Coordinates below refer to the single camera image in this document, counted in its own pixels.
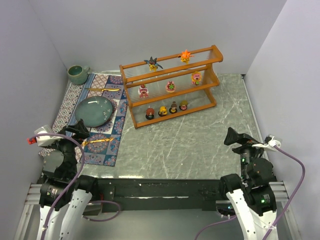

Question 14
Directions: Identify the straw hat figurine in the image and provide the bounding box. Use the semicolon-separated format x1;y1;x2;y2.
179;100;188;111

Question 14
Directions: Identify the brown-haired figurine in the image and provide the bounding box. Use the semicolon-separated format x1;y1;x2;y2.
169;101;178;114

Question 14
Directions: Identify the red-haired figurine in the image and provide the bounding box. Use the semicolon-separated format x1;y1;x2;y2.
145;107;155;120

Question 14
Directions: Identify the pink bear sunflower toy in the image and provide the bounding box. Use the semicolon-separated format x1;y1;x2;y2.
191;71;202;86

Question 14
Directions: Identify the strawberry cake slice toy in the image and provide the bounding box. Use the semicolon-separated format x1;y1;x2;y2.
138;84;149;98

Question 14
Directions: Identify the yellow-haired figurine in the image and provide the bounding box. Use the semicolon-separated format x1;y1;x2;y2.
158;106;168;117

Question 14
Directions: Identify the pink donut strawberry toy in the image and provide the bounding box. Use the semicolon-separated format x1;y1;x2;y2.
165;81;176;93

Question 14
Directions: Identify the orange dragon toy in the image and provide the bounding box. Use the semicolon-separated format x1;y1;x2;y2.
177;49;194;64

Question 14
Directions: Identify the black yellow spiky figurine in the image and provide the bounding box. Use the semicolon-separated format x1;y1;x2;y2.
144;56;163;72

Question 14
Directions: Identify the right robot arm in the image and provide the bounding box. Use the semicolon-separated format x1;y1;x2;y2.
219;127;279;240

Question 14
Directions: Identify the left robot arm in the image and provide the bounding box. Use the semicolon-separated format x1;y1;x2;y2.
34;119;99;240

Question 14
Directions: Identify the orange wooden three-tier shelf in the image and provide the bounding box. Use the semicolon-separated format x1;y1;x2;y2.
119;45;224;129

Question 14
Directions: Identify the patterned blue placemat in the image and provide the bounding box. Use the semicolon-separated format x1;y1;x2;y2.
52;73;128;167

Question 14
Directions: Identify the teal ceramic plate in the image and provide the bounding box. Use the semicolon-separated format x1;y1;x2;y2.
74;96;114;128

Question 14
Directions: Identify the gold fork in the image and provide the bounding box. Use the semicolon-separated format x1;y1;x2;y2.
81;137;114;147

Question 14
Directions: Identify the gold knife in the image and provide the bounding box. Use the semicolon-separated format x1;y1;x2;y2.
85;88;121;92

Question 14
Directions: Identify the green ceramic mug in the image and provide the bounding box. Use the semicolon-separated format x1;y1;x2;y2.
67;65;90;85

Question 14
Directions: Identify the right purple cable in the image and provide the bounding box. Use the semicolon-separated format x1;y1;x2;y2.
194;144;306;240

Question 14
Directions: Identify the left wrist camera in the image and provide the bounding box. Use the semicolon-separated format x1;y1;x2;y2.
27;125;62;147

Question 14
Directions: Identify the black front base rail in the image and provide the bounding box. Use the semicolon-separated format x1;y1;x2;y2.
37;176;253;213

